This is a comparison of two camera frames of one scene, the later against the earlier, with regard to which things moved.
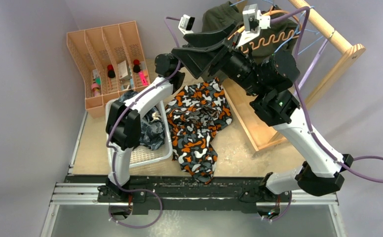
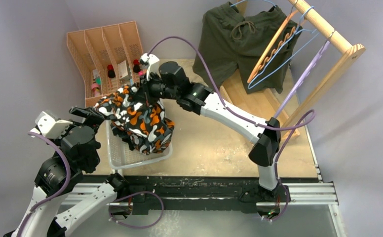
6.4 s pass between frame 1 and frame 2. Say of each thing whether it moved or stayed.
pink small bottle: stayed
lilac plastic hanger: stayed
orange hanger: moved
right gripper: moved
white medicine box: stayed
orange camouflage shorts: moved
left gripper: moved
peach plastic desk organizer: stayed
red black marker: stayed
